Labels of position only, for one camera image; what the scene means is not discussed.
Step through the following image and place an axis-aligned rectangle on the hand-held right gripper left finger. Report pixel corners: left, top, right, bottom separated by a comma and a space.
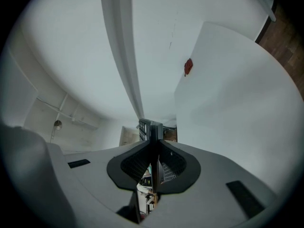
106, 139, 153, 190

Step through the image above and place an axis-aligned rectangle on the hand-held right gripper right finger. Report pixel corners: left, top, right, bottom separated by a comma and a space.
157, 138, 202, 195

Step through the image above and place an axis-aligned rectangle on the red cloth item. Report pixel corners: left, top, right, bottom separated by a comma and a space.
183, 58, 194, 77

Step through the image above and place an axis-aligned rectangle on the white ceiling pipe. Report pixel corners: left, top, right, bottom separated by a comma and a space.
35, 93, 101, 129

